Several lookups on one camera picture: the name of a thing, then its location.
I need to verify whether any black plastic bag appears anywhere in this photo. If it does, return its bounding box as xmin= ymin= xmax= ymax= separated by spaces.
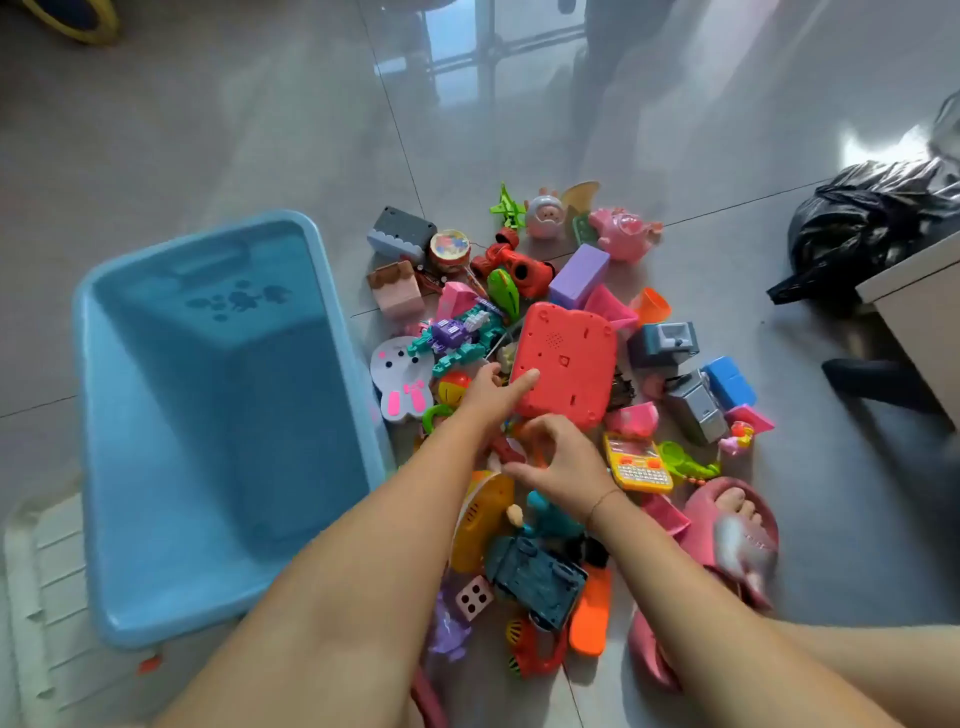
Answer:
xmin=766 ymin=89 xmax=960 ymax=307

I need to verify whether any teal toy truck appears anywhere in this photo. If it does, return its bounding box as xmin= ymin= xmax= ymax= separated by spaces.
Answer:
xmin=483 ymin=533 xmax=589 ymax=631

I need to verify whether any purple foam block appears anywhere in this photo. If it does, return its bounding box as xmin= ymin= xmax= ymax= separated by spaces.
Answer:
xmin=548 ymin=243 xmax=612 ymax=311

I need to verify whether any red white toy tablet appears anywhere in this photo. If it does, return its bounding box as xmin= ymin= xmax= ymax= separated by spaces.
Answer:
xmin=511 ymin=301 xmax=619 ymax=430

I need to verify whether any thin wrist bracelet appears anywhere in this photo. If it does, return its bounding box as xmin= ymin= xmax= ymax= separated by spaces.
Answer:
xmin=584 ymin=487 xmax=625 ymax=530

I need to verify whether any white plastic lid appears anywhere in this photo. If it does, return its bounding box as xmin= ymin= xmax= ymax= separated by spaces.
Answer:
xmin=0 ymin=491 xmax=241 ymax=728

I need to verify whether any pink house-shaped toy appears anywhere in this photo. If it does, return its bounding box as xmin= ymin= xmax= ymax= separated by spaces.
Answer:
xmin=434 ymin=281 xmax=481 ymax=324

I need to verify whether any person's left hand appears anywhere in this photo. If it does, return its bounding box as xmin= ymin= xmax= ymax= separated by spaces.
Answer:
xmin=442 ymin=362 xmax=541 ymax=451

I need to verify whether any person's left forearm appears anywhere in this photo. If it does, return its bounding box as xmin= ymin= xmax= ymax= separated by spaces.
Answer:
xmin=153 ymin=419 xmax=511 ymax=728

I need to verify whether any grey toothed toy block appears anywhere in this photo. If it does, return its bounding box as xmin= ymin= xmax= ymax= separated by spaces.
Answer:
xmin=366 ymin=206 xmax=439 ymax=265

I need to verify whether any yellow duck toy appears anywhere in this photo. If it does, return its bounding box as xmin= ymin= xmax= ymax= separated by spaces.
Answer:
xmin=449 ymin=470 xmax=517 ymax=575

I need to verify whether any pink pig toy pot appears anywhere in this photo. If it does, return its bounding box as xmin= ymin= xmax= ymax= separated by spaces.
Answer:
xmin=587 ymin=207 xmax=665 ymax=265

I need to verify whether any blue toy block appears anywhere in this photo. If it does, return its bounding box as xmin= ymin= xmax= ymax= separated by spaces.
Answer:
xmin=701 ymin=356 xmax=759 ymax=410

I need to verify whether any orange toy piece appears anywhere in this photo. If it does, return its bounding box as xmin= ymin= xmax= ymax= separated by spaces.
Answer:
xmin=567 ymin=566 xmax=613 ymax=659

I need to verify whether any blue plastic storage bin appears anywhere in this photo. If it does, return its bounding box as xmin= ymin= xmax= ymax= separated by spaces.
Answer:
xmin=72 ymin=209 xmax=397 ymax=651

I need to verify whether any lime green toy scoop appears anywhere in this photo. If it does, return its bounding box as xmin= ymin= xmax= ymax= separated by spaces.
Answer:
xmin=656 ymin=440 xmax=723 ymax=484

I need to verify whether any person's right forearm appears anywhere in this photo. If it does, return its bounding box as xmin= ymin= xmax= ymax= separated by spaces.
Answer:
xmin=584 ymin=491 xmax=905 ymax=728

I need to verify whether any red toy gear ring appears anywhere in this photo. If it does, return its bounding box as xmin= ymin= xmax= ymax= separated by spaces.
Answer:
xmin=505 ymin=616 xmax=569 ymax=680

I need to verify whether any blue-grey toy appliance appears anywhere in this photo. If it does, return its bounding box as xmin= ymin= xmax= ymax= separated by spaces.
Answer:
xmin=626 ymin=321 xmax=701 ymax=373

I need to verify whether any white bunny toy board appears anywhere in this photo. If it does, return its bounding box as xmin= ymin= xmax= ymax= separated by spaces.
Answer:
xmin=370 ymin=335 xmax=437 ymax=425

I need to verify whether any green toy airplane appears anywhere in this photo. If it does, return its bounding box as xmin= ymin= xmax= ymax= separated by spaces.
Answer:
xmin=490 ymin=183 xmax=528 ymax=232

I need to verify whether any green oval toy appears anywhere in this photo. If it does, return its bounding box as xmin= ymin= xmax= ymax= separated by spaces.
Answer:
xmin=486 ymin=267 xmax=523 ymax=324

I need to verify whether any beige cabinet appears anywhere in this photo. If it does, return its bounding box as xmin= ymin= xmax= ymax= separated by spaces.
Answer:
xmin=855 ymin=230 xmax=960 ymax=429

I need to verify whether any pink right slipper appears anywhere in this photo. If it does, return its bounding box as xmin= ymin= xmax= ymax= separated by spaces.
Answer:
xmin=628 ymin=476 xmax=781 ymax=691

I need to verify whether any small pink yellow toy figure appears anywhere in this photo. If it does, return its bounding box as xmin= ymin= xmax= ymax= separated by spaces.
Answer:
xmin=716 ymin=419 xmax=756 ymax=457

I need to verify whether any round colourful toy drum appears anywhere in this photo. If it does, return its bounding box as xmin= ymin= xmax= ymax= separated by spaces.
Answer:
xmin=428 ymin=228 xmax=472 ymax=273

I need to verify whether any grey toy refrigerator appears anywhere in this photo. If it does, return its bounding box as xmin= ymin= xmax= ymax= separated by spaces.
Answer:
xmin=663 ymin=368 xmax=730 ymax=448

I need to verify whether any teal purple toy robot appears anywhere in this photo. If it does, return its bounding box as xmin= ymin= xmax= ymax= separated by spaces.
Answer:
xmin=407 ymin=299 xmax=508 ymax=379

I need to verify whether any teal toy creature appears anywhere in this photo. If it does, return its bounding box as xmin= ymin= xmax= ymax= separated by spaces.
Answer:
xmin=524 ymin=491 xmax=586 ymax=541

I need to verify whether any black furniture foot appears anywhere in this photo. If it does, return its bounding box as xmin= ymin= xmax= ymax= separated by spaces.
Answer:
xmin=821 ymin=358 xmax=946 ymax=414

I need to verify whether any round pink pig toy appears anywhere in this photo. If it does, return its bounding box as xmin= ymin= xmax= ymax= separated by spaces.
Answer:
xmin=524 ymin=187 xmax=566 ymax=241

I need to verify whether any yellow blue ride-on bike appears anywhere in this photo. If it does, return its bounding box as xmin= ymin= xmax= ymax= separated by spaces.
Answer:
xmin=18 ymin=0 xmax=121 ymax=46

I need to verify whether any person's right hand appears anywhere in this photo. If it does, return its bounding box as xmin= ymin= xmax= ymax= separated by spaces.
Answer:
xmin=500 ymin=413 xmax=624 ymax=526

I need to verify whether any red toy camera robot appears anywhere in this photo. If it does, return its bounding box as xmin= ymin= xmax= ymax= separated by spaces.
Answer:
xmin=470 ymin=228 xmax=557 ymax=300

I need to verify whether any yellow toy phone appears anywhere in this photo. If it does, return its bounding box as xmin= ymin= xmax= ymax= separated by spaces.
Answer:
xmin=603 ymin=432 xmax=675 ymax=495

